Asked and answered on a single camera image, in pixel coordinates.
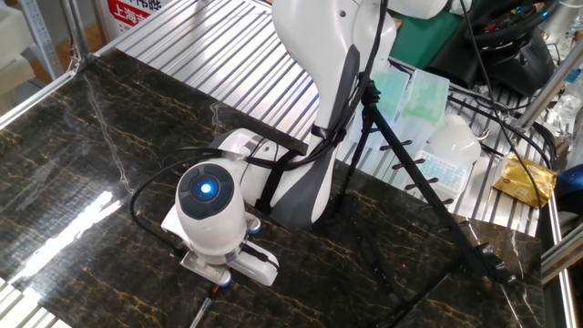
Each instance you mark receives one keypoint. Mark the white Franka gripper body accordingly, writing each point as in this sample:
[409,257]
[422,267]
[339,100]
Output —
[260,268]

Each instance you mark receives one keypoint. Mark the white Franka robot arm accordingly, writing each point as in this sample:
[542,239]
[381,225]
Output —
[207,223]

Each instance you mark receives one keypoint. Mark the black tripod stand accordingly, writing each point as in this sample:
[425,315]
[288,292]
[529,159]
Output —
[432,167]

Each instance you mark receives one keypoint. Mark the green cutting mat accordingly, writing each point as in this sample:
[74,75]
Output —
[419,41]

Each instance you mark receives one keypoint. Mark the gold foil packet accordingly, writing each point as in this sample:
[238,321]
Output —
[524,182]

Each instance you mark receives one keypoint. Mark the red white sign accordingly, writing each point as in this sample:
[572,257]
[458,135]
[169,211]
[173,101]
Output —
[132,16]

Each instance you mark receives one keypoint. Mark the grey metal shelf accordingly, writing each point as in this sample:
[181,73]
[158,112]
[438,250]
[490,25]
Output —
[41,41]

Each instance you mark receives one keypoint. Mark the blue round object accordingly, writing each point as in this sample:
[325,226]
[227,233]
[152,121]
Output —
[571,189]

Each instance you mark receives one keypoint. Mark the black steering wheel controller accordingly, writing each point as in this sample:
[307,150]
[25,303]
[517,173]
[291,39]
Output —
[514,59]

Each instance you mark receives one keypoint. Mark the white foam box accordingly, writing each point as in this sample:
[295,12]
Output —
[13,50]

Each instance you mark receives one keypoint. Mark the clear plastic bag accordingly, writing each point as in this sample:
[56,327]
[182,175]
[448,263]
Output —
[567,105]

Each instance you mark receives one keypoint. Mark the silver wrist camera blue ends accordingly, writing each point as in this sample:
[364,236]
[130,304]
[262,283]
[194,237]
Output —
[205,269]

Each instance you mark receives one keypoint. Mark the aluminium frame post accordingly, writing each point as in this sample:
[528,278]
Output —
[546,86]
[75,32]

